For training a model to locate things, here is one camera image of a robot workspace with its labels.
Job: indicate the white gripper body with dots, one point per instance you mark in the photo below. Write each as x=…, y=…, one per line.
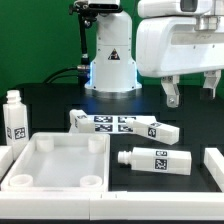
x=168, y=46

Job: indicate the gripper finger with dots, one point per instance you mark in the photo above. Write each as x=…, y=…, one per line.
x=170, y=86
x=212, y=78

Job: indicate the white desk top tray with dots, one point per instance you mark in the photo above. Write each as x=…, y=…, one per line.
x=61, y=162

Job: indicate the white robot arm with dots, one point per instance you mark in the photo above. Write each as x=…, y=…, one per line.
x=113, y=70

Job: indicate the white right fence block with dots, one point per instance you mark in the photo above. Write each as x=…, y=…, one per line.
x=214, y=161

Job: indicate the white fence block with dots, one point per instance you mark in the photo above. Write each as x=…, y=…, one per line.
x=214, y=161
x=6, y=159

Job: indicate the paper sheet with markers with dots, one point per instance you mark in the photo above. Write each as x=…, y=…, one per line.
x=115, y=124

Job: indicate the white front fence bar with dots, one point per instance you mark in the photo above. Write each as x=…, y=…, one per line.
x=112, y=205

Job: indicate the white left fence block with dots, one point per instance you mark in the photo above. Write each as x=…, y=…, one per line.
x=6, y=159

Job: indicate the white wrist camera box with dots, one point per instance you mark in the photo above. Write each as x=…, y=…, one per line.
x=157, y=8

